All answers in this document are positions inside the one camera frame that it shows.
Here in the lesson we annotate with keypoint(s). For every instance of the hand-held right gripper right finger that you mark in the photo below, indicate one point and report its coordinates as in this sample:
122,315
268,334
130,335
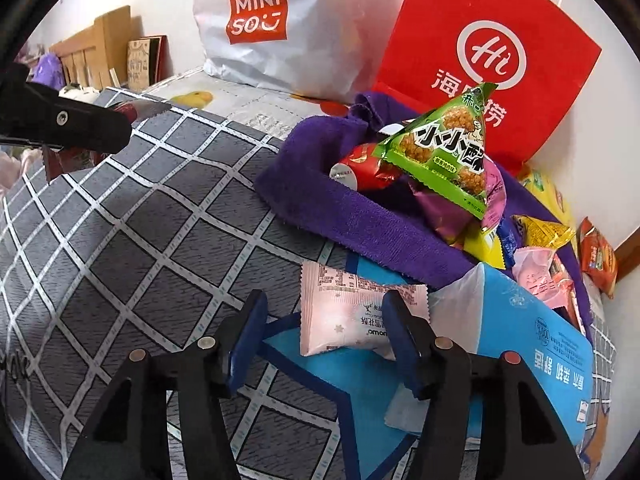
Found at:
400,340

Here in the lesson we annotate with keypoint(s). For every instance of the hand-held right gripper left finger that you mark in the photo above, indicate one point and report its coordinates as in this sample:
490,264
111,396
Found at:
247,340

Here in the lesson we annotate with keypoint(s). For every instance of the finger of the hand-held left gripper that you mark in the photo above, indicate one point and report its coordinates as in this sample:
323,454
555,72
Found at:
60,117

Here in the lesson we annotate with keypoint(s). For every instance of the pale pink snack packet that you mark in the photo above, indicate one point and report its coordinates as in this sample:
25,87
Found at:
340,310

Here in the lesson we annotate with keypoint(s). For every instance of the red snack packet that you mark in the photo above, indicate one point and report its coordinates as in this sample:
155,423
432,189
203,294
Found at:
145,110

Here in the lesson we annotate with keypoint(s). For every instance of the white floral pillow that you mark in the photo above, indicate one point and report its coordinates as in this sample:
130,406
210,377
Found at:
75,92

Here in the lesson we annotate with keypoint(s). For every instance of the purple cloth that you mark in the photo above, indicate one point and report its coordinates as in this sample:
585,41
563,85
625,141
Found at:
52,70

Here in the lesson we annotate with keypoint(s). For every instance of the wooden headboard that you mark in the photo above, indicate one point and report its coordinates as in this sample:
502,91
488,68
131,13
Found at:
100,45

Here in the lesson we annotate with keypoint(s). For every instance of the patterned gift box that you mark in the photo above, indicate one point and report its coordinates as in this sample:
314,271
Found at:
145,62

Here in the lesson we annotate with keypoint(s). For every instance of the yellow flat snack packet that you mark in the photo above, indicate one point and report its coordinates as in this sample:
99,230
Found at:
480,250

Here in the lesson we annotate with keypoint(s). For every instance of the purple towel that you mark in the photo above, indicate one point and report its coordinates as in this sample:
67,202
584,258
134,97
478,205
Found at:
350,230

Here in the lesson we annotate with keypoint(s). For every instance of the blue tissue pack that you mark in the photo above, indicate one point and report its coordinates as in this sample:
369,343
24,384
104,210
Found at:
525,360

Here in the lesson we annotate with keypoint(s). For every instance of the magenta snack packet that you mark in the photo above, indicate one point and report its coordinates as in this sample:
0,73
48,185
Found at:
445,215

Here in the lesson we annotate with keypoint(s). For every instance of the grey checked blanket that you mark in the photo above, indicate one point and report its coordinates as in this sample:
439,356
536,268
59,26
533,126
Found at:
150,240

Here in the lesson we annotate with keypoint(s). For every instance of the red silver small packet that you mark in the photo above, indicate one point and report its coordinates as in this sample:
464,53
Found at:
365,167

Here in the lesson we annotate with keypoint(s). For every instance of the pink orange small packet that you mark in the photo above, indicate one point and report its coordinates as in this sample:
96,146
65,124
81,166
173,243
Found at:
567,285

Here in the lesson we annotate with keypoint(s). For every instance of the white printed bedsheet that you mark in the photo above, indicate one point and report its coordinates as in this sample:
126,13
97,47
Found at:
240,105

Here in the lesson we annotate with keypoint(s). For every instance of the yellow triangular snack packet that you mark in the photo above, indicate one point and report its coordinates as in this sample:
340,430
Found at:
545,232

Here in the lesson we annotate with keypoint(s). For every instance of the green triangular snack packet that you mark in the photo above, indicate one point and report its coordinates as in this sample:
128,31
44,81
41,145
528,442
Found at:
440,155

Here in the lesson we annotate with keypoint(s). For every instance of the yellow snack bag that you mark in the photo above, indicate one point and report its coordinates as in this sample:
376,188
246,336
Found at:
550,195

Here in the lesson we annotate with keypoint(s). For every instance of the orange red snack bag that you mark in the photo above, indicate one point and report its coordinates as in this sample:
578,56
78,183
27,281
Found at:
597,255

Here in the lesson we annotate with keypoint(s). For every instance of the white plastic shopping bag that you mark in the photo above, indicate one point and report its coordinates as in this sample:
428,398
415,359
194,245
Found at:
310,60

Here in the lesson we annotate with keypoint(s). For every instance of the red paper bag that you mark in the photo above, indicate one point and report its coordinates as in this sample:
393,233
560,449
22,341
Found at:
550,60

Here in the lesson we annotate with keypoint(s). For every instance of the brown wooden door frame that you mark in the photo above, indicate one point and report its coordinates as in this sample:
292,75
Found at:
627,255

